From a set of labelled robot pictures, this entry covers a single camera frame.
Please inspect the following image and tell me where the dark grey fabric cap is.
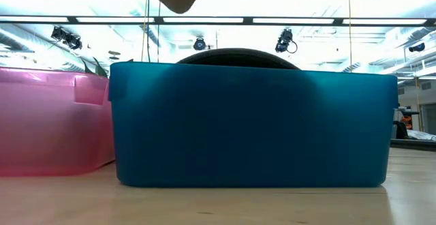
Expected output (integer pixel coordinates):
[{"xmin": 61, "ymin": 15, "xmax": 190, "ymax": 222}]
[{"xmin": 176, "ymin": 47, "xmax": 301, "ymax": 71}]

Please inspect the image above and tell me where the round black ceiling lamp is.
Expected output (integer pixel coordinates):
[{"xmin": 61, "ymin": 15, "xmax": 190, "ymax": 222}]
[{"xmin": 193, "ymin": 36, "xmax": 206, "ymax": 52}]

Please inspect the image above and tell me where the small black ceiling spotlight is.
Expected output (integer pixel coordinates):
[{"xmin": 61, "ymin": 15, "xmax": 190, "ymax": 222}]
[{"xmin": 407, "ymin": 42, "xmax": 426, "ymax": 53}]

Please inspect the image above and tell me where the blue translucent plastic bin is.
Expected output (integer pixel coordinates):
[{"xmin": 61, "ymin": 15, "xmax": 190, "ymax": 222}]
[{"xmin": 108, "ymin": 61, "xmax": 399, "ymax": 189}]

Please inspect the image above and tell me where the black chair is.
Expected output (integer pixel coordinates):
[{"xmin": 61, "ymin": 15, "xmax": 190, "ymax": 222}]
[{"xmin": 391, "ymin": 119, "xmax": 409, "ymax": 140}]

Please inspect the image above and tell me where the green artificial plant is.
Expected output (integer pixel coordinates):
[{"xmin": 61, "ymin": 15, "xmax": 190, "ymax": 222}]
[{"xmin": 80, "ymin": 57, "xmax": 134, "ymax": 79}]

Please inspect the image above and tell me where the black ceiling spotlight cluster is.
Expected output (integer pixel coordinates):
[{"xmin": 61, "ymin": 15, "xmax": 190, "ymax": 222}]
[{"xmin": 50, "ymin": 26, "xmax": 83, "ymax": 51}]

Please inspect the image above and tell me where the red translucent plastic bin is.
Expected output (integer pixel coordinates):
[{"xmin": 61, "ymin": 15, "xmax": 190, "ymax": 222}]
[{"xmin": 0, "ymin": 66, "xmax": 116, "ymax": 178}]

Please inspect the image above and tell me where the black ceiling camera with cable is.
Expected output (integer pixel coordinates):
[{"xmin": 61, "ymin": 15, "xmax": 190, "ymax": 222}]
[{"xmin": 274, "ymin": 28, "xmax": 299, "ymax": 55}]

